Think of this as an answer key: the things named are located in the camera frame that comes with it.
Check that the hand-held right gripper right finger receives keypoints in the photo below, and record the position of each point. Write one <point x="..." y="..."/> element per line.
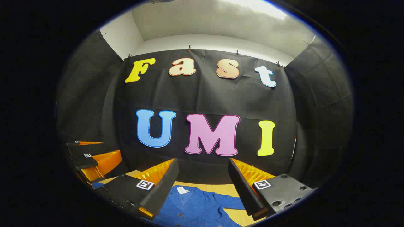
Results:
<point x="244" y="189"/>

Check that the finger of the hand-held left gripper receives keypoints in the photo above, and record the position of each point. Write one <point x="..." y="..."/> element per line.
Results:
<point x="85" y="143"/>
<point x="82" y="159"/>

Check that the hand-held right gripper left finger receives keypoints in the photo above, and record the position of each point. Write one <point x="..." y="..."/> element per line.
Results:
<point x="161" y="192"/>

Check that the blue button shirt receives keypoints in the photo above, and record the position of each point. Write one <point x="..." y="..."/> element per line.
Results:
<point x="195" y="208"/>

